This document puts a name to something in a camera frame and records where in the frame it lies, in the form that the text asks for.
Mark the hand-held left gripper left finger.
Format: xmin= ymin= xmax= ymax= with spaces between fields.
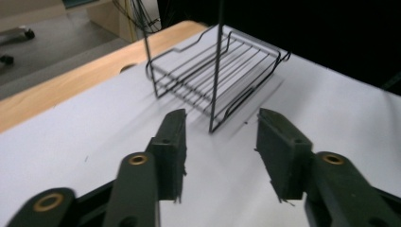
xmin=102 ymin=108 xmax=187 ymax=227

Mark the black wire rack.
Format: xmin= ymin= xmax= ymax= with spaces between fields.
xmin=138 ymin=0 xmax=291 ymax=134

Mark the hanging cables bundle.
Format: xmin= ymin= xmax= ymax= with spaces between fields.
xmin=112 ymin=0 xmax=163 ymax=42

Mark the chair base with caster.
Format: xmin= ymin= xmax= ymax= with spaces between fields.
xmin=0 ymin=26 xmax=36 ymax=66

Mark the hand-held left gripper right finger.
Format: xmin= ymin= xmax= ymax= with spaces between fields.
xmin=254 ymin=107 xmax=401 ymax=227

